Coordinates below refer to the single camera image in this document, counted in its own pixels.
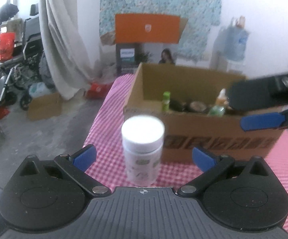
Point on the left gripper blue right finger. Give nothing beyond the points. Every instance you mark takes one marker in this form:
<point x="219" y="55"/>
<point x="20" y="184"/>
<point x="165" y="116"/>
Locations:
<point x="213" y="168"/>

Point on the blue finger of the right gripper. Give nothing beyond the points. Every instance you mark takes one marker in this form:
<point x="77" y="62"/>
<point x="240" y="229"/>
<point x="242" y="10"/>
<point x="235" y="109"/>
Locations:
<point x="272" y="120"/>

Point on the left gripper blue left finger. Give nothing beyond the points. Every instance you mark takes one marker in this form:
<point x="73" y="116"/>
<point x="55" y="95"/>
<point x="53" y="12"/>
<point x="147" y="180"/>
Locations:
<point x="74" y="166"/>

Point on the gold lid dark jar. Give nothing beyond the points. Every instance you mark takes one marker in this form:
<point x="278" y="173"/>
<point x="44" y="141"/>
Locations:
<point x="197" y="107"/>

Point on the black oval object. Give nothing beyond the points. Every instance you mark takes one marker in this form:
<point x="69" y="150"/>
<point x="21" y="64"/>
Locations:
<point x="177" y="106"/>

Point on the white lid supplement bottle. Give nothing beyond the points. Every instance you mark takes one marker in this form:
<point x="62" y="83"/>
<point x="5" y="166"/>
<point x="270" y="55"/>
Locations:
<point x="142" y="141"/>

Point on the brown cardboard box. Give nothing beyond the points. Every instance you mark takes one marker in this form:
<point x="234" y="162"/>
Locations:
<point x="219" y="135"/>

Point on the white water dispenser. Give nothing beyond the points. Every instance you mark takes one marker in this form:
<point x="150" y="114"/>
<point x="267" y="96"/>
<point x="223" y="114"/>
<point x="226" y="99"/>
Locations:
<point x="218" y="60"/>

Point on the pink checkered tablecloth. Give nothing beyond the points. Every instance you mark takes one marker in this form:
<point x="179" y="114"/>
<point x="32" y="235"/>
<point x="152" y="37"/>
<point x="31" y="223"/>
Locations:
<point x="109" y="167"/>

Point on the blue water jug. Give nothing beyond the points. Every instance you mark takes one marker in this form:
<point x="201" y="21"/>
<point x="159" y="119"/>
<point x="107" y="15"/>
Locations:
<point x="236" y="40"/>

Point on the small floor cardboard box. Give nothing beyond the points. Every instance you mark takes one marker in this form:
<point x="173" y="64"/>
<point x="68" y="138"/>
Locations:
<point x="45" y="107"/>

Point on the red floor bag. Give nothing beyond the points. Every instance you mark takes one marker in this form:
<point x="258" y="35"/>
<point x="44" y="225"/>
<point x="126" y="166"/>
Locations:
<point x="98" y="90"/>

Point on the wheelchair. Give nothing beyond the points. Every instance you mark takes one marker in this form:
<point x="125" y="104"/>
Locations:
<point x="22" y="70"/>

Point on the grey curtain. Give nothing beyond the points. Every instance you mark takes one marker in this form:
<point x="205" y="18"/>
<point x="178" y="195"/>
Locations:
<point x="64" y="49"/>

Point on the orange Philips appliance box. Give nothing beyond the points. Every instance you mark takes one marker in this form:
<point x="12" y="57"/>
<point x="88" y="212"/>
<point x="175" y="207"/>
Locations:
<point x="146" y="38"/>

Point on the red plastic bag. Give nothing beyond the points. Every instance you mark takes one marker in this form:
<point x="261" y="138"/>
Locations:
<point x="7" y="42"/>

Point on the teal floral wall cloth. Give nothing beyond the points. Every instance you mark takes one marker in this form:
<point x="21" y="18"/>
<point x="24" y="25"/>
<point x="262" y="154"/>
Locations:
<point x="202" y="15"/>

